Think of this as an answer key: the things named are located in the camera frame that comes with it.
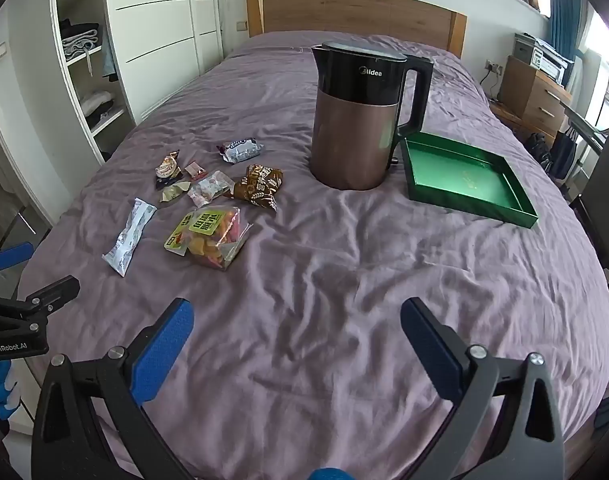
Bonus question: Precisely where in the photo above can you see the white wardrobe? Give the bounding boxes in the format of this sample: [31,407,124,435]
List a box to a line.
[49,0,224,162]

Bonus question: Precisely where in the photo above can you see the yellow green candy bag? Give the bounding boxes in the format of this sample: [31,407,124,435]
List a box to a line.
[164,205,254,271]

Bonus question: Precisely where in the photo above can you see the wooden dresser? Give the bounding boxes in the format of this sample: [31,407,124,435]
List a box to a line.
[498,55,573,134]

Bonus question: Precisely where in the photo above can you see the grey and dark folded clothes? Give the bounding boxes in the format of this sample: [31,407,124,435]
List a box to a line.
[60,19,102,59]

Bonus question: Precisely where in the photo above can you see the black bag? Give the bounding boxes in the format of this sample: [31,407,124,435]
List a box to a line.
[525,132,553,172]

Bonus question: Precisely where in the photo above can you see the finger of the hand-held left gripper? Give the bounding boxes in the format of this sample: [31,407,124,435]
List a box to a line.
[0,275,81,334]
[0,242,36,275]

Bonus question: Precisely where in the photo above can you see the round gold navy snack packet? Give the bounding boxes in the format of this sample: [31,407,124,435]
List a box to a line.
[155,151,183,191]

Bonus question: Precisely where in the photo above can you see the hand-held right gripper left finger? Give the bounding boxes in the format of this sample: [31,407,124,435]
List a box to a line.
[31,298,195,480]

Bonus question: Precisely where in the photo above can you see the brown snack packet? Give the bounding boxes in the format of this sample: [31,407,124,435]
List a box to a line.
[223,164,285,214]

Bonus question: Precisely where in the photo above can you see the brown paper bag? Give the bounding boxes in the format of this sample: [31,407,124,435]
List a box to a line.
[309,41,434,191]

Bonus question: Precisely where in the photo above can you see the navy bag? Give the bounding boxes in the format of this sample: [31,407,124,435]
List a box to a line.
[551,129,579,182]

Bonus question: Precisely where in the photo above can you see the black chair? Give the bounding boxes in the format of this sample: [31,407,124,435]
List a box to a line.
[569,132,609,292]

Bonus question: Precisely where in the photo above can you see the small green candy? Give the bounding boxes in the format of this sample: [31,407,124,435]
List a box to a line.
[158,182,191,204]

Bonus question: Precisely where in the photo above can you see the person's left hand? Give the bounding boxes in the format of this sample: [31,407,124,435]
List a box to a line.
[0,359,22,422]

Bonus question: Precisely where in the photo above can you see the grey printer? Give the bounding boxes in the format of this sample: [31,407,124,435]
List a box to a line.
[513,32,576,87]

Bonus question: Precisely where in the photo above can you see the wooden headboard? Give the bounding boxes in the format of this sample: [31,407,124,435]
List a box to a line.
[246,0,469,59]

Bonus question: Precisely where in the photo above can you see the blue white snack packet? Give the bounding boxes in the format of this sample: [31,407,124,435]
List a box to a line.
[217,138,265,164]

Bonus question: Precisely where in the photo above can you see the pink white snack packet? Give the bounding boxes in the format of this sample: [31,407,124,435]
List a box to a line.
[187,170,235,209]

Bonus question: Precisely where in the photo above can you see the green tray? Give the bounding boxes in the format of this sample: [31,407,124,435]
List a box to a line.
[399,132,540,230]

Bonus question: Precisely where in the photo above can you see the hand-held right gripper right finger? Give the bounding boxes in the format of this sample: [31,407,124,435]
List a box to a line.
[401,297,565,480]

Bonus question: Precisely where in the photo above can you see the white and dark folded clothes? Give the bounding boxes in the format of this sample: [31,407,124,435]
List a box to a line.
[80,90,116,130]

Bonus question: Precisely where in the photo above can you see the long white snack packet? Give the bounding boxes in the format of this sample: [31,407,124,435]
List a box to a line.
[102,198,157,277]

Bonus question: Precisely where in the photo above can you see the hanging light blue garment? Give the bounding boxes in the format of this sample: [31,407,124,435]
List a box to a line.
[101,30,118,82]

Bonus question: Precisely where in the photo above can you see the blue curtain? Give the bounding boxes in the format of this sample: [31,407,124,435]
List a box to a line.
[547,0,593,63]

